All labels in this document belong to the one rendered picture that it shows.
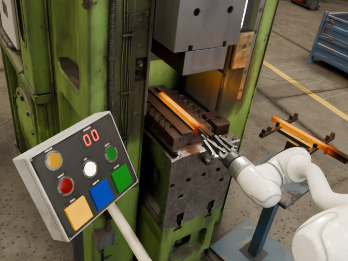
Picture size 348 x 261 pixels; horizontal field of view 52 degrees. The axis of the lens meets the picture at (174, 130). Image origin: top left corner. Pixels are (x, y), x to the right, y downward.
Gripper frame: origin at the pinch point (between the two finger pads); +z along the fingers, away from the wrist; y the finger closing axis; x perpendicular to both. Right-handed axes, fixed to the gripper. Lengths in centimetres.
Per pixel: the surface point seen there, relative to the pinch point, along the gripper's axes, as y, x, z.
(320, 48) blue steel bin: 357, -87, 184
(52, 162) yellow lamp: -67, 16, -10
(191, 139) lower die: -2.5, -5.7, 5.0
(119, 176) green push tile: -44.8, 2.5, -10.5
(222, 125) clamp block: 14.5, -3.0, 5.1
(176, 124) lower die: -6.1, -2.0, 12.8
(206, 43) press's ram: -3.5, 38.2, 7.5
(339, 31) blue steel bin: 356, -54, 166
